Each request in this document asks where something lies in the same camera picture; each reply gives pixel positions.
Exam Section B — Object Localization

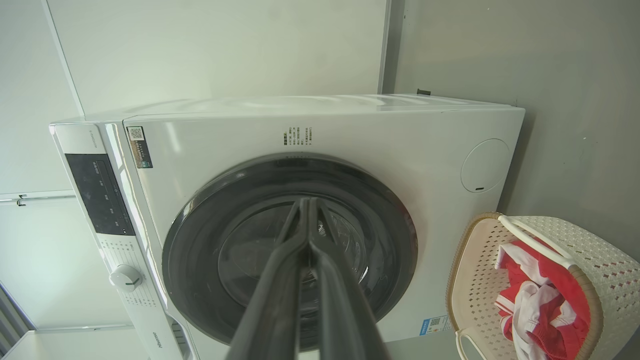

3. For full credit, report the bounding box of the white washer control knob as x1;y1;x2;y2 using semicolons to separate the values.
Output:
109;264;143;293

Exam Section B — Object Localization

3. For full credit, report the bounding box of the dark round washer door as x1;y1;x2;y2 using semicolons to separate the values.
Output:
161;152;419;352

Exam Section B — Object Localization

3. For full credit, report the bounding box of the printed text label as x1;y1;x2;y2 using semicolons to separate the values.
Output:
283;127;313;147

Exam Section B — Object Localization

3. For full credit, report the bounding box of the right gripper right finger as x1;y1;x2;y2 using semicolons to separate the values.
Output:
309;196;392;360

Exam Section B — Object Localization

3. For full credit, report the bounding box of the red and white garment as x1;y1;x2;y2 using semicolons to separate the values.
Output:
494;239;592;360

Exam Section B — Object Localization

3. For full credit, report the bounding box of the blue energy label sticker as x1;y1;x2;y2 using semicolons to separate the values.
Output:
420;315;453;337

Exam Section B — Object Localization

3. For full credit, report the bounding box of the round filter cover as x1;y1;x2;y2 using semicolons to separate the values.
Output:
460;138;511;194

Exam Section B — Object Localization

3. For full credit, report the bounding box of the thin metal rail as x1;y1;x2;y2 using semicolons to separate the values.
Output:
0;194;77;207

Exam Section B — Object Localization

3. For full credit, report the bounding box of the black washer display panel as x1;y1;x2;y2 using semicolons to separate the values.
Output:
65;153;136;237

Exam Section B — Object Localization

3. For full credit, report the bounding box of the white front-load washing machine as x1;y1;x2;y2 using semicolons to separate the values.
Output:
49;93;526;360

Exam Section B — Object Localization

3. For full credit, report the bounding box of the beige perforated laundry basket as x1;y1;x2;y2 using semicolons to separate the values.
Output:
446;212;640;360

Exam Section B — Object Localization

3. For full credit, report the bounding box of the dark QR code sticker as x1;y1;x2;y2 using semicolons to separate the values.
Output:
126;126;154;169

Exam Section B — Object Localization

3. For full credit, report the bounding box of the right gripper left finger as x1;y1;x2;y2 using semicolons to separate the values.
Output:
225;196;312;360

